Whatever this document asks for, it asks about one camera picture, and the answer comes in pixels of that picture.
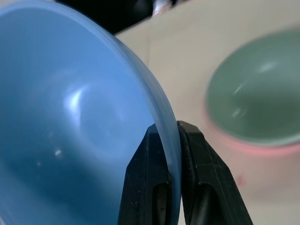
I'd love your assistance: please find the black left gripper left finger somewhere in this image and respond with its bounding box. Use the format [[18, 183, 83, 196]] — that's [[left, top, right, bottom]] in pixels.
[[118, 123, 174, 225]]

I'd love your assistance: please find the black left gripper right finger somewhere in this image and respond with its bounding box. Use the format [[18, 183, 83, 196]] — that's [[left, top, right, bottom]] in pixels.
[[176, 120, 255, 225]]

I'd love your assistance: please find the blue bowl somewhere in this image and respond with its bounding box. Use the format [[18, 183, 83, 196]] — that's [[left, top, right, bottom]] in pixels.
[[0, 3, 183, 225]]

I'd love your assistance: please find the pink bowl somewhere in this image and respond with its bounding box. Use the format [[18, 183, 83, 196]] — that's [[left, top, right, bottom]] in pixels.
[[203, 112, 300, 157]]

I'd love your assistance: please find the green bowl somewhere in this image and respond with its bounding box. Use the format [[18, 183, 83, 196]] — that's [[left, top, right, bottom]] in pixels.
[[205, 30, 300, 146]]

